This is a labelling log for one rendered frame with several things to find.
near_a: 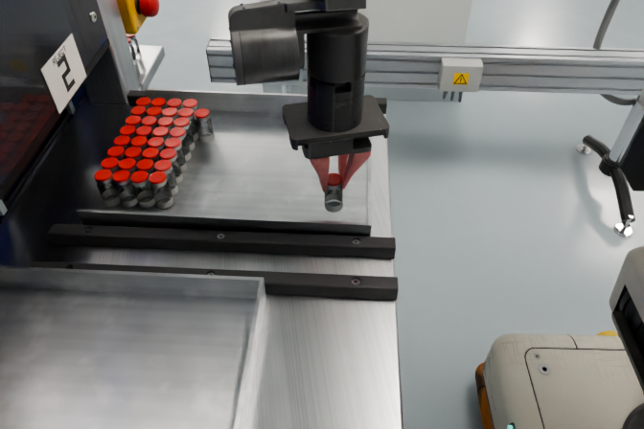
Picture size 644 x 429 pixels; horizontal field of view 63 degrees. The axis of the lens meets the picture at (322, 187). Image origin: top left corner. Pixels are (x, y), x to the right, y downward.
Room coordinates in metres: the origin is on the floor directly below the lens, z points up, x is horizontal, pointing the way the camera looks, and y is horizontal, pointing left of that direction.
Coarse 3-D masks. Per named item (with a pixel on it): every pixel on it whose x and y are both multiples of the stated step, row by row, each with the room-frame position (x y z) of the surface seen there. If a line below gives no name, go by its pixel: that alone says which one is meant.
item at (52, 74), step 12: (72, 36) 0.60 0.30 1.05; (60, 48) 0.57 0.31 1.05; (72, 48) 0.59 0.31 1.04; (48, 60) 0.53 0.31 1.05; (72, 60) 0.58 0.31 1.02; (48, 72) 0.52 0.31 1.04; (60, 72) 0.55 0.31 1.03; (72, 72) 0.57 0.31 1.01; (84, 72) 0.60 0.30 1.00; (48, 84) 0.52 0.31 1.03; (60, 84) 0.54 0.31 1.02; (60, 96) 0.53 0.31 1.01; (72, 96) 0.55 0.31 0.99; (60, 108) 0.52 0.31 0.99
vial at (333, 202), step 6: (330, 186) 0.44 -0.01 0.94; (336, 186) 0.44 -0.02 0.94; (324, 192) 0.45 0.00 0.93; (330, 192) 0.44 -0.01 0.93; (336, 192) 0.44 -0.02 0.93; (342, 192) 0.45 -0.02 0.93; (324, 198) 0.45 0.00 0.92; (330, 198) 0.44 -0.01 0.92; (336, 198) 0.44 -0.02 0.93; (342, 198) 0.45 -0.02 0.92; (330, 204) 0.44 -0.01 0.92; (336, 204) 0.44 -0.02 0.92; (342, 204) 0.45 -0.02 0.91; (330, 210) 0.44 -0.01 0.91; (336, 210) 0.44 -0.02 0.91
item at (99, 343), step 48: (0, 288) 0.34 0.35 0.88; (48, 288) 0.34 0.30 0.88; (96, 288) 0.34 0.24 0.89; (144, 288) 0.34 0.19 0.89; (192, 288) 0.33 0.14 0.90; (240, 288) 0.33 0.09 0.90; (0, 336) 0.29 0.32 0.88; (48, 336) 0.29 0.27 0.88; (96, 336) 0.29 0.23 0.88; (144, 336) 0.29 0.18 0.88; (192, 336) 0.29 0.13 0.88; (240, 336) 0.29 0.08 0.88; (0, 384) 0.23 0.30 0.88; (48, 384) 0.23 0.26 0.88; (96, 384) 0.23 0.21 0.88; (144, 384) 0.23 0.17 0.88; (192, 384) 0.23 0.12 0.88; (240, 384) 0.23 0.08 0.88
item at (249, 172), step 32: (160, 96) 0.68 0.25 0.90; (192, 96) 0.68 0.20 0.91; (224, 96) 0.68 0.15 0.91; (256, 96) 0.67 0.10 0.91; (288, 96) 0.67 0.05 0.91; (224, 128) 0.63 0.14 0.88; (256, 128) 0.63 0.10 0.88; (192, 160) 0.56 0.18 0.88; (224, 160) 0.56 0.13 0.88; (256, 160) 0.56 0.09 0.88; (288, 160) 0.56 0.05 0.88; (192, 192) 0.49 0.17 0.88; (224, 192) 0.49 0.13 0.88; (256, 192) 0.49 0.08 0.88; (288, 192) 0.49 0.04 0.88; (320, 192) 0.49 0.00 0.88; (352, 192) 0.49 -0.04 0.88; (96, 224) 0.43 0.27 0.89; (128, 224) 0.42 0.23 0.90; (160, 224) 0.42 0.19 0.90; (192, 224) 0.42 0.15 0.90; (224, 224) 0.42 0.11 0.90; (256, 224) 0.41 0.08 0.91; (288, 224) 0.41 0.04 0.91; (320, 224) 0.41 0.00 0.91; (352, 224) 0.41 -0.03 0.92
